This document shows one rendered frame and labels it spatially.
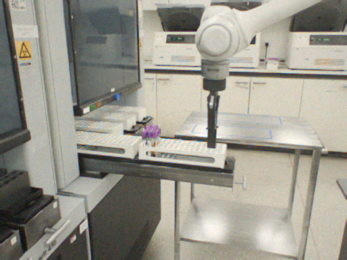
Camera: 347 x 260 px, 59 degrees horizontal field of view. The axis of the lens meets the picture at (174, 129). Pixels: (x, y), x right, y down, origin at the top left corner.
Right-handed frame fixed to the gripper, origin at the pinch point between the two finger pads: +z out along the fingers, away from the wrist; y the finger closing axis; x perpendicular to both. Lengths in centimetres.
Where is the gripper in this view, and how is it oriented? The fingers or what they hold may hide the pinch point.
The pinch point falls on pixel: (211, 137)
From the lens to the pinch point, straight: 104.0
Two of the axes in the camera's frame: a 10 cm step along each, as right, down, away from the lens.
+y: -2.4, 2.9, -9.3
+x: 9.7, 0.8, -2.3
